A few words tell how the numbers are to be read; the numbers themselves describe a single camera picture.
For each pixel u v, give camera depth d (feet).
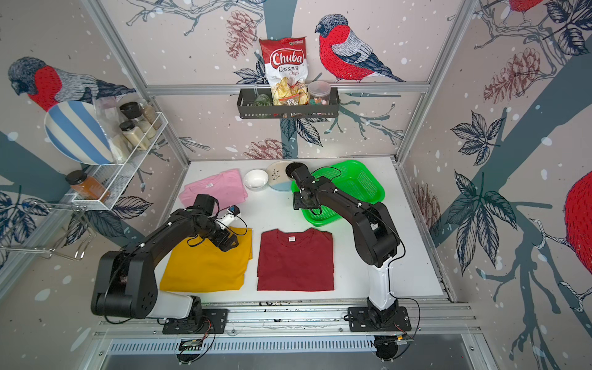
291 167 3.59
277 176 3.74
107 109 2.28
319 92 2.70
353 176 3.59
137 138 2.54
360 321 2.39
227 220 2.64
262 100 3.02
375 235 1.66
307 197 2.26
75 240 2.20
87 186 2.01
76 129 2.18
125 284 1.40
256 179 3.59
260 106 3.03
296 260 2.83
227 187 3.59
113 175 2.44
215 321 2.40
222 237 2.55
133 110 2.57
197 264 2.80
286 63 2.61
